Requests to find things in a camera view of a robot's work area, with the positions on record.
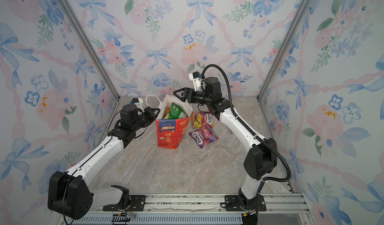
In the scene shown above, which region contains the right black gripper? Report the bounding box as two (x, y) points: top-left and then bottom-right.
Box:
(173, 90), (212, 108)

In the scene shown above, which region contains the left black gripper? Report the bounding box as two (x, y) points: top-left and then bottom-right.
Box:
(132, 107), (160, 134)

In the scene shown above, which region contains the green snack bag small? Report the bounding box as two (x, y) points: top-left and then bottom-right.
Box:
(164, 102), (187, 120)

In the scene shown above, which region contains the red pink paper bag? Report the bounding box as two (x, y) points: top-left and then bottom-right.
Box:
(145, 94), (193, 150)

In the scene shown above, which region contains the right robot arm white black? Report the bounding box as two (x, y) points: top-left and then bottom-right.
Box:
(173, 77), (278, 211)

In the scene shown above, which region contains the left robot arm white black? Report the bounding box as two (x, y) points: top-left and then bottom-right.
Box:
(48, 104), (161, 220)

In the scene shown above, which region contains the pink yellow Fox's candy bag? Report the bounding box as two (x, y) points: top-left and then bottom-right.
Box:
(192, 112), (214, 129)

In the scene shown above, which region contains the purple Fox's candy bag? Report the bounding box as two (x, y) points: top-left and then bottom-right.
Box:
(189, 125), (219, 149)

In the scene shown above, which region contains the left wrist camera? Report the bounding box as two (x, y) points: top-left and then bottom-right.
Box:
(130, 98), (144, 110)

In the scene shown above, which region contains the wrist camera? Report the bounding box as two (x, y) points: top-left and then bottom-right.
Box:
(189, 71), (205, 91)
(130, 98), (144, 110)

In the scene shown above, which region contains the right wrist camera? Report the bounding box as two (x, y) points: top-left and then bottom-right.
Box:
(189, 71), (205, 91)

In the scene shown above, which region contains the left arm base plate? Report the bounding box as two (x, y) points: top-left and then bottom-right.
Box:
(103, 195), (147, 212)

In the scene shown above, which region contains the black corrugated cable conduit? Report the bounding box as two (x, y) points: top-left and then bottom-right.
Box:
(200, 64), (292, 196)

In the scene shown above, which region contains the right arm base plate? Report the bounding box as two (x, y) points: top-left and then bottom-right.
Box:
(221, 195), (267, 213)

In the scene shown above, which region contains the aluminium mounting rail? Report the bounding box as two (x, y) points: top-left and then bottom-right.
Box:
(56, 192), (316, 225)

